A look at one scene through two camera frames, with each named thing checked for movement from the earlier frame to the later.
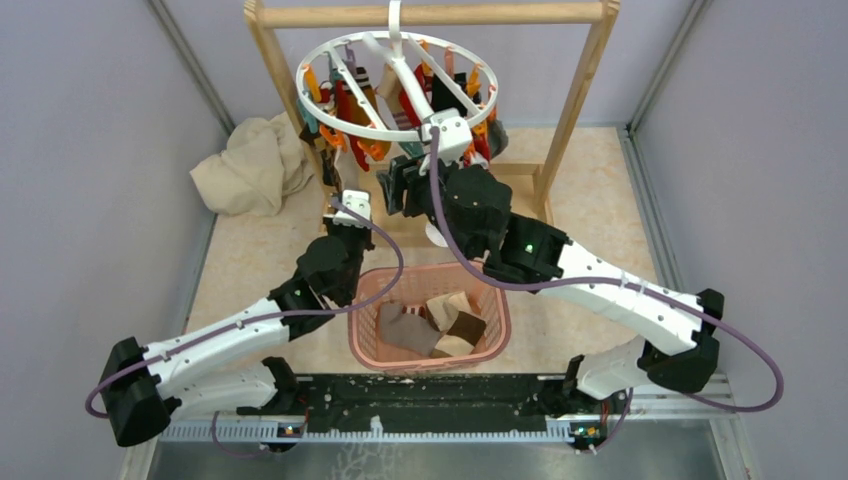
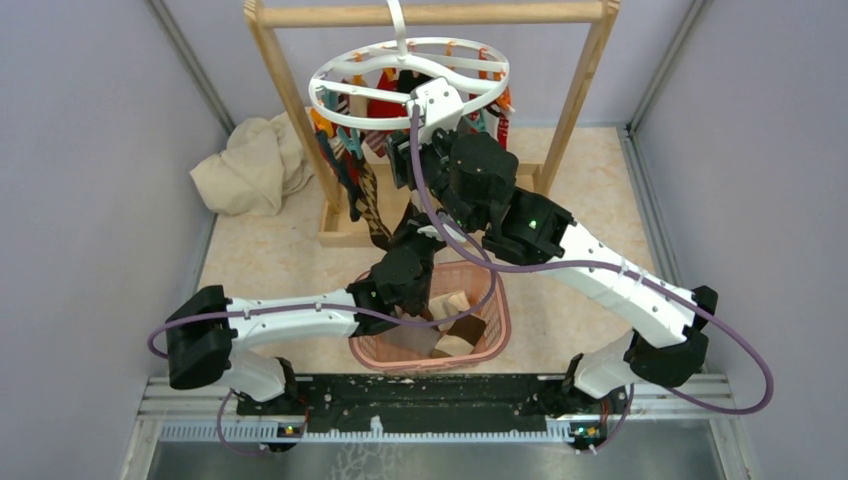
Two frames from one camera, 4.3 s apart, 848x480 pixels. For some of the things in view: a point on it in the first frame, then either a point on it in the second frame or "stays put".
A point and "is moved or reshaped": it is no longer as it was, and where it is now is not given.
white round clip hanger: [447, 131] to [403, 45]
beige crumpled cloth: [261, 161] stays put
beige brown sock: [460, 327] stays put
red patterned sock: [480, 143] is moved or reshaped
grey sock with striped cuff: [409, 326] stays put
